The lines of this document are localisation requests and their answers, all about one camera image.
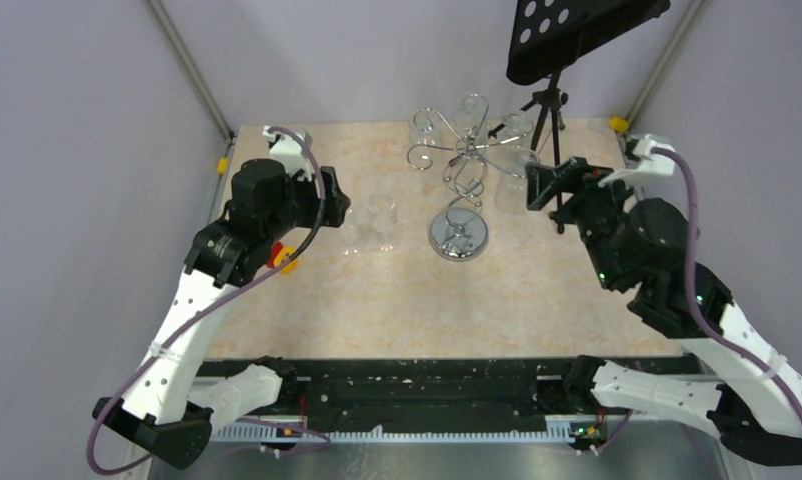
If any clear wine glass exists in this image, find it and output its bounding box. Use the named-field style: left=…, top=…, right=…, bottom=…
left=366, top=193, right=398, bottom=252
left=340, top=206, right=368, bottom=257

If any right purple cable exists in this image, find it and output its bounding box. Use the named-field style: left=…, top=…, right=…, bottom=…
left=649, top=146, right=802, bottom=480

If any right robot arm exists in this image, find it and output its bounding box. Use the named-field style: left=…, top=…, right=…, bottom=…
left=525, top=157, right=802, bottom=466

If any chrome wine glass rack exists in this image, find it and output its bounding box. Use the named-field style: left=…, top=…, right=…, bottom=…
left=406, top=108, right=510, bottom=262

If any red yellow toy block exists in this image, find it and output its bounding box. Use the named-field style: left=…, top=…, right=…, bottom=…
left=266, top=242, right=299, bottom=275

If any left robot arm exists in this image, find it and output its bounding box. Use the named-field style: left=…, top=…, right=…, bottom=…
left=93, top=158, right=351, bottom=470

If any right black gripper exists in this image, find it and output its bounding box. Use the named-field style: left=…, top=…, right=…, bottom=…
left=524, top=155, right=645, bottom=289

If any black music stand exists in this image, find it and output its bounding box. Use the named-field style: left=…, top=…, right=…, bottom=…
left=506, top=1, right=670, bottom=239

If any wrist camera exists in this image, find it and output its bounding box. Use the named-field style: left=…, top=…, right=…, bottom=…
left=263, top=126, right=315, bottom=178
left=598, top=135, right=676, bottom=188

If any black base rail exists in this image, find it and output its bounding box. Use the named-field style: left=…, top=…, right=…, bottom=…
left=216, top=356, right=664, bottom=439

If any back right hanging glass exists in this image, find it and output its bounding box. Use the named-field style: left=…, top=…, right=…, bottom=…
left=496, top=110, right=535, bottom=148

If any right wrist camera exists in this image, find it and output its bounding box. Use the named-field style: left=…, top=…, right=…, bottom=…
left=598, top=135, right=676, bottom=188

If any yellow corner clip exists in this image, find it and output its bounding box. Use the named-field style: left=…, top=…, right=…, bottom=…
left=608, top=116, right=630, bottom=134

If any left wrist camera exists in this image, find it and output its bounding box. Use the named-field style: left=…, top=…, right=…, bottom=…
left=263, top=126, right=315, bottom=178

